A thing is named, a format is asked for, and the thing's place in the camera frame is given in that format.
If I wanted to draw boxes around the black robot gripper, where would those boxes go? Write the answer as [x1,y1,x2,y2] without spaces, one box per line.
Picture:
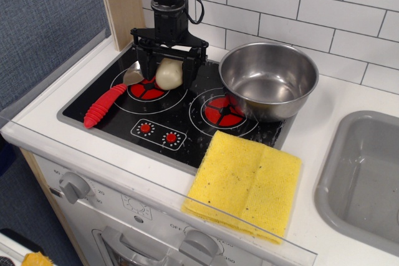
[130,0,208,89]

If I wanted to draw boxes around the beige toy potato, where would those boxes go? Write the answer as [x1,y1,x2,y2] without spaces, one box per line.
[155,58,183,90]

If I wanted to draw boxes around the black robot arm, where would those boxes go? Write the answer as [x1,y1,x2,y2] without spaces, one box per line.
[131,0,209,89]

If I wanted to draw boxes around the yellow folded cloth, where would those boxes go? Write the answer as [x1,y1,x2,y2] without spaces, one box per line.
[181,131,302,244]

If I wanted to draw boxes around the black toy stove top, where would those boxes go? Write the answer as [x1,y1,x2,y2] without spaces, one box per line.
[56,40,297,175]

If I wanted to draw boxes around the stainless steel bowl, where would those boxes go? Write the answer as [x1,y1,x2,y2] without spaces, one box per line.
[219,42,319,122]

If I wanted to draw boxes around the grey timer knob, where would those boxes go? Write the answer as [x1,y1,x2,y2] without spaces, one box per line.
[59,172,90,204]

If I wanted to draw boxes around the grey oven knob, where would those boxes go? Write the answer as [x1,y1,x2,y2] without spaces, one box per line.
[178,230,219,265]

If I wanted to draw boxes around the grey plastic sink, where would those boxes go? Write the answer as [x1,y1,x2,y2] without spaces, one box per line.
[315,111,398,255]

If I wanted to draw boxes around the yellow and black object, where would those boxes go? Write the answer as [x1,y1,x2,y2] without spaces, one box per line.
[0,251,54,266]

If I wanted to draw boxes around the red handled metal spoon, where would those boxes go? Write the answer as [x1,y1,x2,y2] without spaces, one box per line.
[84,61,144,129]

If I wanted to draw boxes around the wooden post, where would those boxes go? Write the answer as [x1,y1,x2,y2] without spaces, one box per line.
[103,0,145,51]

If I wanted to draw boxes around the grey oven door handle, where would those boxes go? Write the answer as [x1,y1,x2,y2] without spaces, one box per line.
[101,226,181,265]

